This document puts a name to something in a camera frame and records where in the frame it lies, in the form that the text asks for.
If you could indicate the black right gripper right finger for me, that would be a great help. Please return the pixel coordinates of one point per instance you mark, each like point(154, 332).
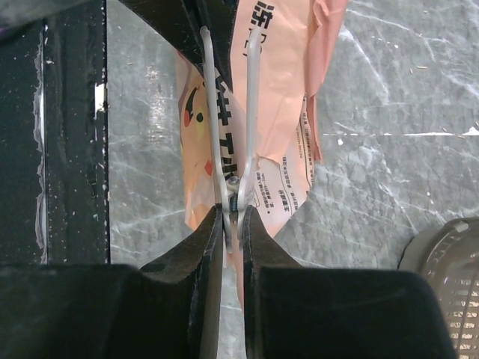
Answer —
point(292, 311)

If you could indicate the orange cat litter bag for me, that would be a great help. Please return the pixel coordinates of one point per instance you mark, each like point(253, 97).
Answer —
point(297, 42)

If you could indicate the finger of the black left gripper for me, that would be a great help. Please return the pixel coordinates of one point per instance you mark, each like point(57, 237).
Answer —
point(180, 22)

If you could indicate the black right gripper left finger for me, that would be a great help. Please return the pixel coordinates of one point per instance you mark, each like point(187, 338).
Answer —
point(169, 308)

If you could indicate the brown plastic litter box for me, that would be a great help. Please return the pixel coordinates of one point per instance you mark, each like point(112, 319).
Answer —
point(447, 257)

